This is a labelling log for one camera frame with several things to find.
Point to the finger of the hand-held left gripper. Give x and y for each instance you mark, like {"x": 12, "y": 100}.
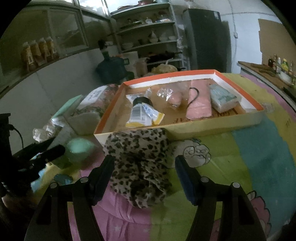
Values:
{"x": 50, "y": 153}
{"x": 41, "y": 145}

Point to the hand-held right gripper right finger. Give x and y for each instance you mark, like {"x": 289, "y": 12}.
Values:
{"x": 187, "y": 178}

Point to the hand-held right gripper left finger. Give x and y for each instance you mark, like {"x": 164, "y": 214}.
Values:
{"x": 104, "y": 176}

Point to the plastic bags pile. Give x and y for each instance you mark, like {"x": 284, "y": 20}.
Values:
{"x": 41, "y": 134}

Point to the green round puff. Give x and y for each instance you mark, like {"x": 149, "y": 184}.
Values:
{"x": 79, "y": 148}

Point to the leopard print cloth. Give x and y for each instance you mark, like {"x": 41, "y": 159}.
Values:
{"x": 141, "y": 166}

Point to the orange-rimmed cardboard box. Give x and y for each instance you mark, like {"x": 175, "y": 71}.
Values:
{"x": 177, "y": 115}

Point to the yellow and white plastic packet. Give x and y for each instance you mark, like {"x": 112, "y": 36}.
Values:
{"x": 143, "y": 113}

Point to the clear plastic bag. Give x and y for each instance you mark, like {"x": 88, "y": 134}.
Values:
{"x": 172, "y": 96}

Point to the white tissue pack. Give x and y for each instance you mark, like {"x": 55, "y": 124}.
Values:
{"x": 223, "y": 99}

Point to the clear tube pack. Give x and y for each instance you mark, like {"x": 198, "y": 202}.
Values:
{"x": 60, "y": 133}

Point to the green tissue box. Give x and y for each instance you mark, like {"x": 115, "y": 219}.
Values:
{"x": 68, "y": 105}

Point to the floral tissue pack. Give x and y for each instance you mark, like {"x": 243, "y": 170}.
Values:
{"x": 92, "y": 109}

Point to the colourful printed blanket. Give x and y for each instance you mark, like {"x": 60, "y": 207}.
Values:
{"x": 254, "y": 150}

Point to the blue water jug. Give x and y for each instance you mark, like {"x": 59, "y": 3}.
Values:
{"x": 111, "y": 69}

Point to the stack of flatbreads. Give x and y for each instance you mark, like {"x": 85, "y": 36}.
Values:
{"x": 163, "y": 68}

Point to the clear plastic jar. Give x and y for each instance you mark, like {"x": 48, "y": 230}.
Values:
{"x": 141, "y": 68}

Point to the white bag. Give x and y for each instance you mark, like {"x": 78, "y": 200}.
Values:
{"x": 130, "y": 60}

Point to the black pan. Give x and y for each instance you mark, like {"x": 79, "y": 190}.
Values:
{"x": 161, "y": 56}

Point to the kitchen counter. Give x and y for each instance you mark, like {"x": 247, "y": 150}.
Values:
{"x": 254, "y": 69}

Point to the white shelf bowl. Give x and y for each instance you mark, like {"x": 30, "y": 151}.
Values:
{"x": 127, "y": 45}

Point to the dark refrigerator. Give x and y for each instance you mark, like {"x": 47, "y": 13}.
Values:
{"x": 205, "y": 41}

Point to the stack of white bowls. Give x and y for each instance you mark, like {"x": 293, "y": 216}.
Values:
{"x": 153, "y": 37}

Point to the group of condiment bottles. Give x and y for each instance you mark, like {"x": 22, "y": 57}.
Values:
{"x": 283, "y": 64}

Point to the white metal shelf rack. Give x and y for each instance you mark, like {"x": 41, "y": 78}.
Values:
{"x": 148, "y": 24}

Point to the cardboard sheet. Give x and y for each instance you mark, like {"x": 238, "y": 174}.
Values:
{"x": 272, "y": 41}

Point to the glass-door wall cabinet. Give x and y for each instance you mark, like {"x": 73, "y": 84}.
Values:
{"x": 67, "y": 30}

